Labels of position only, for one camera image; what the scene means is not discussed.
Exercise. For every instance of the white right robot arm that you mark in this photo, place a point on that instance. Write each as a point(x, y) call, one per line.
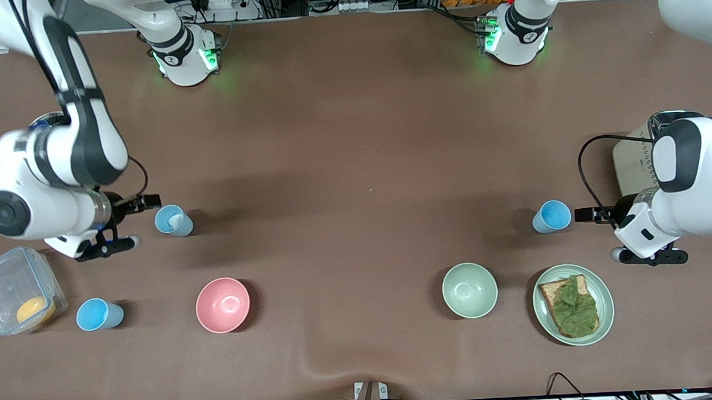
point(31, 162)

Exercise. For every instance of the green lettuce leaf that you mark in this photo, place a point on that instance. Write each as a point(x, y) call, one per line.
point(575, 313)

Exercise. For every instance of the beige chrome toaster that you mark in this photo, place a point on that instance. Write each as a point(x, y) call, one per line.
point(631, 167)

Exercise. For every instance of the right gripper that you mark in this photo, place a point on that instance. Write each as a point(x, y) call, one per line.
point(120, 208)

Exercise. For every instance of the long white socket strip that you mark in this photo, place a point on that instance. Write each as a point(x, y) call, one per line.
point(355, 6)

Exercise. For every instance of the pale green plate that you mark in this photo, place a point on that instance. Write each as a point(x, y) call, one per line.
point(605, 303)

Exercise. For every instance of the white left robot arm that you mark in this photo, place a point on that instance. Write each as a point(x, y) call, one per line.
point(691, 207)

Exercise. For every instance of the light blue plastic cup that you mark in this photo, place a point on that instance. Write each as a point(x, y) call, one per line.
point(555, 215)
point(94, 314)
point(171, 220)

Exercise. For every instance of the pale green bowl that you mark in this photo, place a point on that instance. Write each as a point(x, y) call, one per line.
point(469, 290)

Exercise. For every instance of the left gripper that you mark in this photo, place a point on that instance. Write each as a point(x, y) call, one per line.
point(620, 209)

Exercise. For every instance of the brown bread slice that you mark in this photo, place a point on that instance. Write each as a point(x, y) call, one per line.
point(548, 290)

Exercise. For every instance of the pink bowl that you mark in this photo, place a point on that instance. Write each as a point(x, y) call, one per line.
point(222, 304)

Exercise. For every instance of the yellow round food piece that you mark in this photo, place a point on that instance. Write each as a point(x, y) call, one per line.
point(34, 309)

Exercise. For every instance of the clear plastic food container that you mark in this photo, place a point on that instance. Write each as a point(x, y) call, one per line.
point(7, 285)

